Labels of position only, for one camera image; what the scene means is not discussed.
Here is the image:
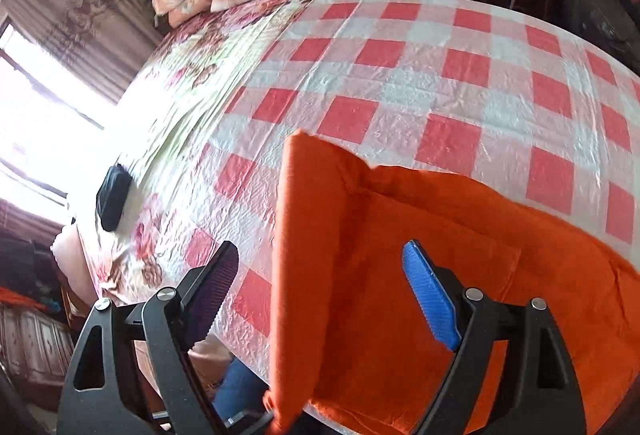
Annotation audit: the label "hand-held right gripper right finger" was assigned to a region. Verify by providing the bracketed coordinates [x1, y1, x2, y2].
[402, 240, 587, 435]

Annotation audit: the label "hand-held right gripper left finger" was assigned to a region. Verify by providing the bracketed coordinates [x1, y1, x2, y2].
[56, 241, 240, 435]

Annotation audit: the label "orange pants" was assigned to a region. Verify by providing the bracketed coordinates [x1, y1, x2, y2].
[262, 129, 640, 435]

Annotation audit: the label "person's leg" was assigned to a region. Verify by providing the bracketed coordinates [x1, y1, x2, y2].
[212, 357, 275, 426]

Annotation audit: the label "dark cloth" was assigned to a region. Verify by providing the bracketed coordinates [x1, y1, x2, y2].
[96, 165, 132, 232]

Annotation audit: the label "carved wooden cabinet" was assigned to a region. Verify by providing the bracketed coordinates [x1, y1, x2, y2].
[0, 300, 76, 397]

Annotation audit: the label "floral bed sheet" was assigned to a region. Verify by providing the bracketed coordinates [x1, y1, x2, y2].
[75, 0, 426, 306]

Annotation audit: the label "red checkered cloth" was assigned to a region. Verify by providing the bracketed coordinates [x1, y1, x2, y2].
[182, 0, 640, 381]

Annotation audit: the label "pink patterned curtain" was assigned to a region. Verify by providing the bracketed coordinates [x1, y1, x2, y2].
[0, 0, 166, 106]

